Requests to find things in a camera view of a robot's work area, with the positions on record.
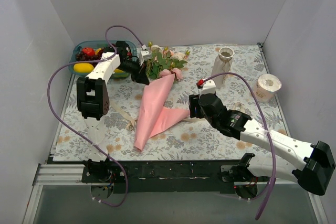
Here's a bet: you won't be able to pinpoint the pink rose flower stem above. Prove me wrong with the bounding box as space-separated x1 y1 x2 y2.
158 68 183 81

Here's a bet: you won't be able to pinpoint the white rose flower stem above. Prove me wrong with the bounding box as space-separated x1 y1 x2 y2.
146 44 190 80

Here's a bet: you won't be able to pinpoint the pink wrapping paper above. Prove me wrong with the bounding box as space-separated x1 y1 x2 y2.
134 74 190 151

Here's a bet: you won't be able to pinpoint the beige printed ribbon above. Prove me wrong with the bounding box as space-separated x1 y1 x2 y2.
110 101 138 131

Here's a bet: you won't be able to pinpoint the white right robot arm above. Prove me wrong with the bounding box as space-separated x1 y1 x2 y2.
134 75 335 196

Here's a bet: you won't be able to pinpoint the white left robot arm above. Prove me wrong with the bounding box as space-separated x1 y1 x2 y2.
76 41 150 182

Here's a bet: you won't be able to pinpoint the white ribbed ceramic vase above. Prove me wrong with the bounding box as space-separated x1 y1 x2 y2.
212 47 235 89

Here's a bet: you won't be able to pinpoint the floral patterned table mat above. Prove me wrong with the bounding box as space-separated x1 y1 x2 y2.
52 45 288 162

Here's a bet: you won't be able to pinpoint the red apple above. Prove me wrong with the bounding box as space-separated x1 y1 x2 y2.
81 47 96 57

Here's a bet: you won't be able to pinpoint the teal plastic fruit basket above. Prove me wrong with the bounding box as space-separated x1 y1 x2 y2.
68 40 137 79

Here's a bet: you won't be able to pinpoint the dark purple grapes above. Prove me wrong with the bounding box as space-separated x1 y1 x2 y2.
76 49 103 61

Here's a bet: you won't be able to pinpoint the yellow mango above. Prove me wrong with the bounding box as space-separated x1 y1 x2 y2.
73 63 94 74

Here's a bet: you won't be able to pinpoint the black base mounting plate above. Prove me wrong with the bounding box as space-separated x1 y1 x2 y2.
81 154 267 198

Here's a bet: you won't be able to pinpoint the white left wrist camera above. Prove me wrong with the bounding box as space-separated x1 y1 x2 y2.
139 50 152 65

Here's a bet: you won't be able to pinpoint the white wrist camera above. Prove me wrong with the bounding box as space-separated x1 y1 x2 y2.
139 50 152 65
196 79 216 95

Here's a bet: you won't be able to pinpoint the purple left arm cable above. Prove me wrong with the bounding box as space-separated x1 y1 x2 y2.
47 25 144 208

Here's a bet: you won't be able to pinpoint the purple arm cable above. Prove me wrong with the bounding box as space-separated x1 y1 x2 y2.
207 72 277 221
47 25 144 208

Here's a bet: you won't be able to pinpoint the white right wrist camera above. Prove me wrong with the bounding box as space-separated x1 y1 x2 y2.
196 79 216 95

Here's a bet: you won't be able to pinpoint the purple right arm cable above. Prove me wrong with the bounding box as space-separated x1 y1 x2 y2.
207 72 277 221

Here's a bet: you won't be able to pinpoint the aluminium frame rail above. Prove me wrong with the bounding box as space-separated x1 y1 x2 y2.
33 164 84 186

